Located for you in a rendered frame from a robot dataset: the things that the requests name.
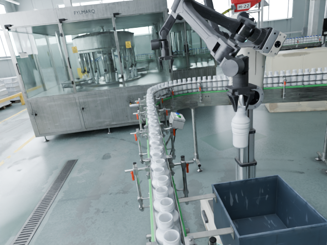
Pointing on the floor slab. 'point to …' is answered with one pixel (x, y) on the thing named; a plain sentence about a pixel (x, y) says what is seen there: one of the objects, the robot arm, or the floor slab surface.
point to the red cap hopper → (243, 5)
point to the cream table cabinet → (292, 64)
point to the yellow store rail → (13, 97)
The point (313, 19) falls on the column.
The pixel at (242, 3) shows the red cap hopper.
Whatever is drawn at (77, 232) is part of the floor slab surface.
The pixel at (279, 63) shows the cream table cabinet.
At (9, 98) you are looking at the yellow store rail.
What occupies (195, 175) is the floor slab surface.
